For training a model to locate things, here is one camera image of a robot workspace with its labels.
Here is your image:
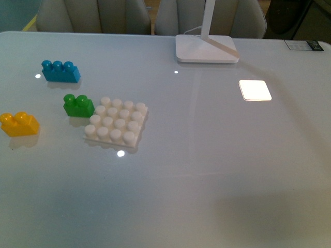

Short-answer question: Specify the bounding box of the white studded base plate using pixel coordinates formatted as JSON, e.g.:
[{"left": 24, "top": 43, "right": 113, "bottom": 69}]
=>
[{"left": 84, "top": 97, "right": 148, "bottom": 148}]

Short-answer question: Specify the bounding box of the yellow two-stud block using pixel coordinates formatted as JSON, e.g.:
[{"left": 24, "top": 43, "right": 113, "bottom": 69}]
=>
[{"left": 1, "top": 112, "right": 40, "bottom": 137}]

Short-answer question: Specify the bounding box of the green two-stud block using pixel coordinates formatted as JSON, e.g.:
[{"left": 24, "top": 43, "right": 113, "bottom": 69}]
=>
[{"left": 63, "top": 94, "right": 95, "bottom": 118}]

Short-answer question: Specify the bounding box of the blue three-stud block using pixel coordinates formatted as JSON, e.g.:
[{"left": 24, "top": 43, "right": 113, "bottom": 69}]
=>
[{"left": 41, "top": 60, "right": 81, "bottom": 83}]

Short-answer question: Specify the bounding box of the white desk lamp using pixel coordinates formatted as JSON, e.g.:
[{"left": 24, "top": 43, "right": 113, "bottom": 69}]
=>
[{"left": 175, "top": 1, "right": 239, "bottom": 64}]

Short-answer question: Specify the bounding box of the beige chair right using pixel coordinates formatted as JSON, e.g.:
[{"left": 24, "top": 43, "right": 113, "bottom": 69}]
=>
[{"left": 154, "top": 0, "right": 267, "bottom": 39}]

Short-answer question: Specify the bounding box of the beige chair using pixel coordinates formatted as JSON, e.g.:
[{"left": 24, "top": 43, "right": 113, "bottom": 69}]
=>
[
  {"left": 154, "top": 0, "right": 267, "bottom": 39},
  {"left": 36, "top": 0, "right": 151, "bottom": 35}
]

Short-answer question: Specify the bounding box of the beige chair left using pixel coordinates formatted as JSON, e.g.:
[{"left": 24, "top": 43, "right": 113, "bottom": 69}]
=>
[{"left": 36, "top": 0, "right": 151, "bottom": 35}]

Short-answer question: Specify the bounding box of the black label sticker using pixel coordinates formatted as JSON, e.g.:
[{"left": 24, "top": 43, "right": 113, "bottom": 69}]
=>
[{"left": 284, "top": 40, "right": 324, "bottom": 51}]

